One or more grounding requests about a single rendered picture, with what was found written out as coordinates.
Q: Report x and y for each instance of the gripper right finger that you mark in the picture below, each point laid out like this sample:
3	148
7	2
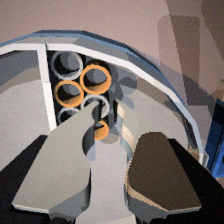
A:
163	180

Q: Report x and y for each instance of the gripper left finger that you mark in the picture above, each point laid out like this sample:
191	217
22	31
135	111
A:
52	176

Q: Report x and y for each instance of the blue open crate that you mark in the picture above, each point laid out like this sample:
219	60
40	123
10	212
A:
214	149

